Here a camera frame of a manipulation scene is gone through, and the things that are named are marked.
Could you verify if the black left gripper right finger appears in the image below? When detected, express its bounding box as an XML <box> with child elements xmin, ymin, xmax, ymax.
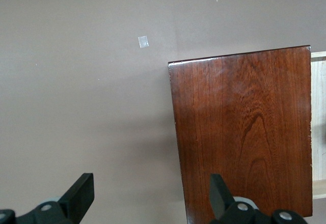
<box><xmin>208</xmin><ymin>173</ymin><xmax>309</xmax><ymax>224</ymax></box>

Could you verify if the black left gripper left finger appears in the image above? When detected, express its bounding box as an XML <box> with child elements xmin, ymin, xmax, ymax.
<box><xmin>0</xmin><ymin>173</ymin><xmax>95</xmax><ymax>224</ymax></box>

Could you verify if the dark brown wooden cabinet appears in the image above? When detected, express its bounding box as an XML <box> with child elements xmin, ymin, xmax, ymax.
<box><xmin>167</xmin><ymin>45</ymin><xmax>313</xmax><ymax>224</ymax></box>

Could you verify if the small clear tape patch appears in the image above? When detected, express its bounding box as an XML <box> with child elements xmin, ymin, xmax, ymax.
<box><xmin>138</xmin><ymin>35</ymin><xmax>149</xmax><ymax>49</ymax></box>

